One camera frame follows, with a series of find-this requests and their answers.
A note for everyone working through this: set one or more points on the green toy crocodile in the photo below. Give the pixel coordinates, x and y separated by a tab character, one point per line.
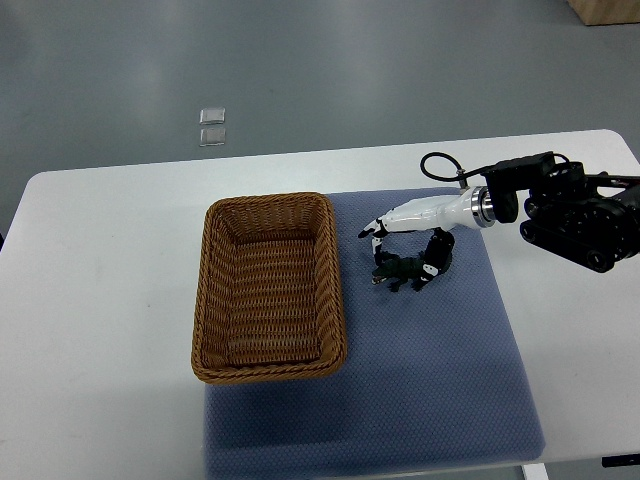
401	270

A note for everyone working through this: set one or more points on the wooden box corner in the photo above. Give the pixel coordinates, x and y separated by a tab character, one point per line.
606	12

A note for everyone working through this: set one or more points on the white table leg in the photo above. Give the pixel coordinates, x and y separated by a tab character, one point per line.
535	471

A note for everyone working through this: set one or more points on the floor outlet plate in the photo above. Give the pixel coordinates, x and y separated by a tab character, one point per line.
212	136
212	115

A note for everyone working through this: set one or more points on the upper floor outlet plate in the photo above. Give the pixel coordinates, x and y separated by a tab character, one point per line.
212	115

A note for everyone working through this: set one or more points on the lower floor outlet plate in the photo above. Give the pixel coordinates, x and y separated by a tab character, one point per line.
212	136

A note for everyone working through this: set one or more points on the black table control panel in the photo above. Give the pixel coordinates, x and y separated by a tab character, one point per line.
620	461

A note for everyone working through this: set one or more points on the brown wicker basket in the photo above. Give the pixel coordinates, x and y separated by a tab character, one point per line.
269	301

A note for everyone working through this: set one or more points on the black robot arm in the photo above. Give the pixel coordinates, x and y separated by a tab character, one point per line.
589	219

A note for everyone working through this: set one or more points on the blue textured mat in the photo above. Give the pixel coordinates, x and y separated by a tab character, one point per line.
433	378

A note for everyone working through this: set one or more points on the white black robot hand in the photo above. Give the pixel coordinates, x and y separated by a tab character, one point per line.
439	214

